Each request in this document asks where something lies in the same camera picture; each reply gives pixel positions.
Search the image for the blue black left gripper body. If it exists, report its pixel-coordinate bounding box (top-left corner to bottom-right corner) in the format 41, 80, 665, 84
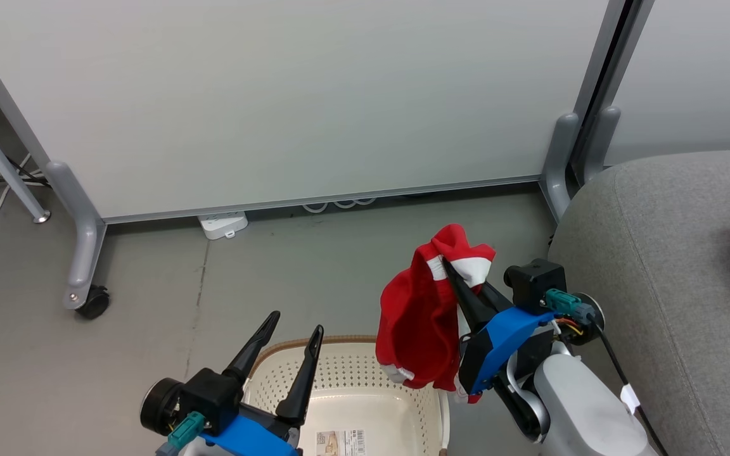
200, 404, 304, 456

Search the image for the short grey partition foot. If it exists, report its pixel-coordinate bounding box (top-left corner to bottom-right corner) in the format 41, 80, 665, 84
539, 113, 580, 223
583, 106, 622, 185

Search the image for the narrow white partition board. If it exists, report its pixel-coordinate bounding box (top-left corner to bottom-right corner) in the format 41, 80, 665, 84
584, 0, 730, 168

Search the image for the grey fabric sofa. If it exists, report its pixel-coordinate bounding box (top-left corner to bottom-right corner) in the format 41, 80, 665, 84
547, 150, 730, 456

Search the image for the white power strip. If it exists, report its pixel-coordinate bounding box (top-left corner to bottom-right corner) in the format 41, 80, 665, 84
198, 212, 249, 241

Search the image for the beige perforated laundry basket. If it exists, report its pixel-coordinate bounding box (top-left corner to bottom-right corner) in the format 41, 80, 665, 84
241, 336, 451, 456

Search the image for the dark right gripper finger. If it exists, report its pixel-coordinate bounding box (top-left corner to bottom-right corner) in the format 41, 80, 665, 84
442, 256, 497, 333
480, 282, 515, 315

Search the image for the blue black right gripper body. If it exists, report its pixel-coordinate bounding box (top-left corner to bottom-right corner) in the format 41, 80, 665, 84
458, 307, 559, 396

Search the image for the grey metal table leg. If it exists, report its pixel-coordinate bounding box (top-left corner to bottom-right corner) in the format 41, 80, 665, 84
0, 92, 51, 224

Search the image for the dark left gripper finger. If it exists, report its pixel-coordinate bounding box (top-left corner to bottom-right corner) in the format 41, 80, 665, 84
222, 310, 281, 382
275, 325, 325, 427

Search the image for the long grey partition foot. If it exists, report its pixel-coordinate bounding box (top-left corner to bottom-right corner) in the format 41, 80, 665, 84
46, 161, 108, 311

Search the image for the black floor cable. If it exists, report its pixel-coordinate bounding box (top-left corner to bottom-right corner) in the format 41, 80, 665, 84
0, 144, 49, 194

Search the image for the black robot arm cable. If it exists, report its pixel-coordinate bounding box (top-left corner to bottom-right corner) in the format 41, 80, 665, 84
586, 315, 669, 456

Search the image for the black caster wheel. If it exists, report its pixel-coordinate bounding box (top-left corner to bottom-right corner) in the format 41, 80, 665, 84
77, 285, 112, 320

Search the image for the red garment with white panels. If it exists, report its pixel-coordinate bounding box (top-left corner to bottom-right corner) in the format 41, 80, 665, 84
376, 224, 497, 405

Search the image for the large white partition board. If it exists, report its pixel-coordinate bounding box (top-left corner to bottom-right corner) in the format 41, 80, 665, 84
0, 0, 631, 224

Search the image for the white barcode label sticker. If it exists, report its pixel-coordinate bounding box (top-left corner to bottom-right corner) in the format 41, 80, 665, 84
315, 429, 366, 456

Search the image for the white coiled cable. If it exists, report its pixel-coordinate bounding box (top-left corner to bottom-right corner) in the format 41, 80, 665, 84
302, 197, 378, 213

